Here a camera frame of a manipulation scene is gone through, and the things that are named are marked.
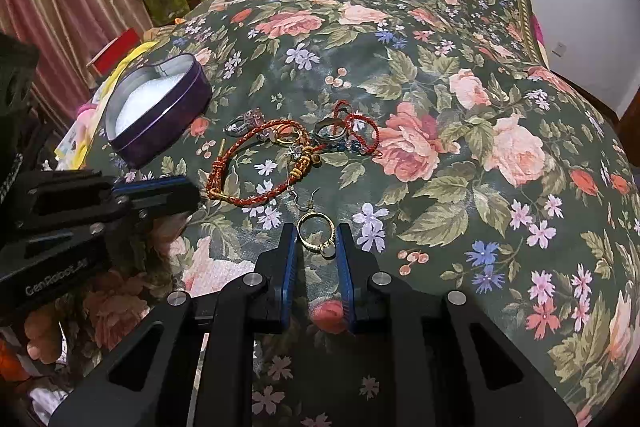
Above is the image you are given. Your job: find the gold ring earring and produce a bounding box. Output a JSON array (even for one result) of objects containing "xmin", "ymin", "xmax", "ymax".
[{"xmin": 295, "ymin": 187, "xmax": 337, "ymax": 260}]

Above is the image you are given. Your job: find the silver crystal jewelry piece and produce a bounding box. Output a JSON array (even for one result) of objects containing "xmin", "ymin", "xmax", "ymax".
[{"xmin": 224, "ymin": 107, "xmax": 265, "ymax": 138}]

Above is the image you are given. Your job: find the red gold braided bracelet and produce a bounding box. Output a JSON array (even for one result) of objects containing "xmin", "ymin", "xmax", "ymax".
[{"xmin": 205, "ymin": 118, "xmax": 327, "ymax": 208}]

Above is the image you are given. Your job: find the thin red cord bracelet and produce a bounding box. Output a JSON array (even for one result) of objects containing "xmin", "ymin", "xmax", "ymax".
[{"xmin": 330, "ymin": 98, "xmax": 382, "ymax": 157}]

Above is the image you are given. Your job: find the purple heart-shaped tin box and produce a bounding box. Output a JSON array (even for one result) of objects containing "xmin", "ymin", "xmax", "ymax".
[{"xmin": 104, "ymin": 54, "xmax": 213, "ymax": 168}]

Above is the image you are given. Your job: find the red white box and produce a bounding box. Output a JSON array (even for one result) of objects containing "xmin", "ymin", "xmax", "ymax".
[{"xmin": 87, "ymin": 28, "xmax": 141, "ymax": 77}]

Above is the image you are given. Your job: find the green floral bedspread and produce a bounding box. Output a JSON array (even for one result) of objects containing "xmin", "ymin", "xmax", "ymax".
[{"xmin": 53, "ymin": 0, "xmax": 639, "ymax": 426}]

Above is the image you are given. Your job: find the dark metal ring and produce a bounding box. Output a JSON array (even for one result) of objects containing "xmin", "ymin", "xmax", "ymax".
[{"xmin": 313, "ymin": 116, "xmax": 350, "ymax": 142}]

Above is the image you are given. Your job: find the white wall socket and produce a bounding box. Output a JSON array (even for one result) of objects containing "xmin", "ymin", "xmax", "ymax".
[{"xmin": 552, "ymin": 42, "xmax": 567, "ymax": 57}]

